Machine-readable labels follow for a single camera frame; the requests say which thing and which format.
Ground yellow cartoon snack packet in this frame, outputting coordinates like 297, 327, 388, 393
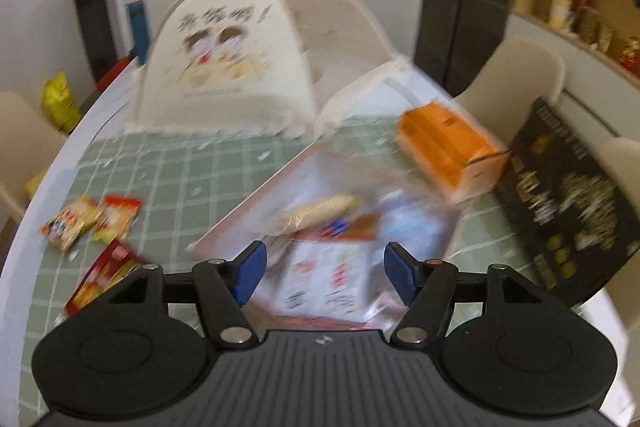
39, 197, 103, 253

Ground long beige snack packet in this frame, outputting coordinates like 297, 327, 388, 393
275, 193, 366, 235

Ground black gold-printed snack bag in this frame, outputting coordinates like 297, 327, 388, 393
495, 97, 640, 308

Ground small yellow snack packet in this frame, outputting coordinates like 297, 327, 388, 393
92, 194, 143, 242

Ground red spicy snack packet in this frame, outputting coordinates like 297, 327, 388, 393
64, 241, 151, 317

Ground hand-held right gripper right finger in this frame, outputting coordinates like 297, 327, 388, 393
384, 243, 538, 350

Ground glass jar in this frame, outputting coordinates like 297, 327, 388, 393
575, 4, 598, 42

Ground gold figurine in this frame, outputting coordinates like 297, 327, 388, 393
620, 36, 640, 68

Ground beige chair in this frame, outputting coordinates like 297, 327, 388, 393
452, 36, 566, 110
595, 137, 640, 208

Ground yellow white cup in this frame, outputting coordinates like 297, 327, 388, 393
547, 0, 573, 30

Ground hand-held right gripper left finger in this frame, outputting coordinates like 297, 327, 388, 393
107, 241, 268, 350

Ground yellow bag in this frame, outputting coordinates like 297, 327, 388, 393
41, 71, 83, 134

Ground orange tissue pack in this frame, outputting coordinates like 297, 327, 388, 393
396, 102, 510, 204

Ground white printed food cover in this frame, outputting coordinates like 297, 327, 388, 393
124, 0, 413, 140

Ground blue bottle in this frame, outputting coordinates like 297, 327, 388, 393
127, 2, 151, 60

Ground clear red-lettered snack packet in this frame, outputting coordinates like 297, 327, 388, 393
250, 242, 396, 323

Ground pink cardboard box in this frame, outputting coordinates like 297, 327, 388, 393
189, 142, 463, 330

